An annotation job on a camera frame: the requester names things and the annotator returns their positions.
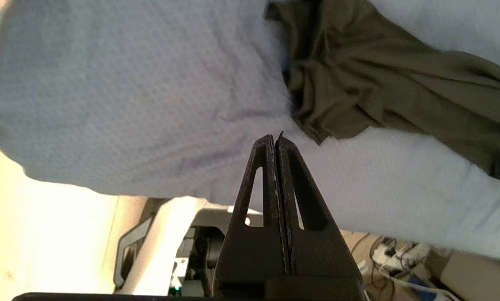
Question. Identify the black t-shirt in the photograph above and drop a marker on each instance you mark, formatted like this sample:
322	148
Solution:
379	75

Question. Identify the white power strip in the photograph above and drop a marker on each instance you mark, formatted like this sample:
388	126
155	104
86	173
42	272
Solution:
400	255

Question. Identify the tan cardboard box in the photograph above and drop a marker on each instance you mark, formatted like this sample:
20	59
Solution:
479	276

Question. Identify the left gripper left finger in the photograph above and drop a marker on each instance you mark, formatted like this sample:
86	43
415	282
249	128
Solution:
250	251

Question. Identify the bed with blue sheet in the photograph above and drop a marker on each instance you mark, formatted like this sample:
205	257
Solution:
128	104

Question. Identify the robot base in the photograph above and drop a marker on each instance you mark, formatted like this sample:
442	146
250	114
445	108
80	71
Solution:
178	251

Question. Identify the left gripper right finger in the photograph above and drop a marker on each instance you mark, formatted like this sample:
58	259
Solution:
321	251

